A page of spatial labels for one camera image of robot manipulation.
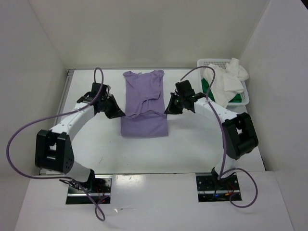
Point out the white t shirt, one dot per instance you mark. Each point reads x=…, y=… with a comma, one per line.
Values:
x=225, y=82

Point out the white plastic laundry basket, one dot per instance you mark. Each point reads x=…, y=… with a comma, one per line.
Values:
x=203, y=63

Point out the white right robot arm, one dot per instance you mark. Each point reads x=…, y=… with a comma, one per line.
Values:
x=238, y=133

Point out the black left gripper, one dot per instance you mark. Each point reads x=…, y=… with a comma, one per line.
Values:
x=116, y=111

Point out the green t shirt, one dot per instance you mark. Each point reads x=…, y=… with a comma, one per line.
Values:
x=205, y=85

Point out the purple t shirt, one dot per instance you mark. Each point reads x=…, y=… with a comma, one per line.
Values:
x=144, y=109

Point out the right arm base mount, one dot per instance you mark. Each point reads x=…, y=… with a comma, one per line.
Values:
x=209, y=191

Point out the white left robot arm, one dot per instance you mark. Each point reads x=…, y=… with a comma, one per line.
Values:
x=54, y=149

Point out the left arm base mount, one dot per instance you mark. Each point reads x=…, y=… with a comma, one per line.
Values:
x=100, y=193

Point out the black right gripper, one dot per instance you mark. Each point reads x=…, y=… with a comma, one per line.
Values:
x=171, y=109

